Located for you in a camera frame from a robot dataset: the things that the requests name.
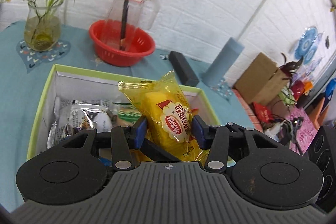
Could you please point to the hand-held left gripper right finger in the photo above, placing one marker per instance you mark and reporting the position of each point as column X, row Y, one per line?
column 200, row 132

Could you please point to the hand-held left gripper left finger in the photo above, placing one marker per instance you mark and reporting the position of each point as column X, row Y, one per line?
column 140, row 132

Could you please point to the yellow bread packet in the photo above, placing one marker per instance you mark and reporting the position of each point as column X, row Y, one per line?
column 168, row 108

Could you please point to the pile of snack packets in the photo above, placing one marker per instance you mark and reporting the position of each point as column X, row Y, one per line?
column 76, row 119

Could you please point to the green cardboard box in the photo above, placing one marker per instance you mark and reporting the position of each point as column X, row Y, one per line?
column 78, row 75

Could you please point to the red packet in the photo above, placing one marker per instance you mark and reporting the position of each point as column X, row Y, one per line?
column 262, row 112

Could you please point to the black rectangular case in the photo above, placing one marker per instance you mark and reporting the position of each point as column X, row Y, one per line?
column 183, row 67

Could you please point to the blue-grey bottle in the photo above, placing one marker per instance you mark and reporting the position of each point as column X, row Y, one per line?
column 223, row 61

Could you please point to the white power strip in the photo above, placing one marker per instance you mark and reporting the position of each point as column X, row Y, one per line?
column 275, row 130

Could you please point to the red plastic basket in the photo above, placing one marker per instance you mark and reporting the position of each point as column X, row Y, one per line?
column 120, row 56

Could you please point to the brown cardboard box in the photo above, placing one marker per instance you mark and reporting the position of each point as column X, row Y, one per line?
column 260, row 79

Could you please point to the red jar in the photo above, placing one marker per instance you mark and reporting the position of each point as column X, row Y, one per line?
column 298, row 87

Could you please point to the dark red plant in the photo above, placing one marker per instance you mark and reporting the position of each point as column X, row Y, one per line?
column 290, row 66

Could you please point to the glass pitcher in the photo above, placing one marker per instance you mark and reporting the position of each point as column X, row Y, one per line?
column 136, row 11

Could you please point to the black stirring stick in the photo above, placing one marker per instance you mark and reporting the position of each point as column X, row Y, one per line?
column 126, row 8

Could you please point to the black speaker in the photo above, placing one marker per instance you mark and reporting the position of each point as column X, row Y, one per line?
column 324, row 161

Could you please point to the large blue paper fan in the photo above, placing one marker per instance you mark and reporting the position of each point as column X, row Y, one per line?
column 304, row 47

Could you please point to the glass vase with yellow flowers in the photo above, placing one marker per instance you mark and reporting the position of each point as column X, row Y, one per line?
column 42, row 27

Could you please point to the white wall pipe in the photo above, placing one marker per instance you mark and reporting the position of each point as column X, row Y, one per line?
column 262, row 1

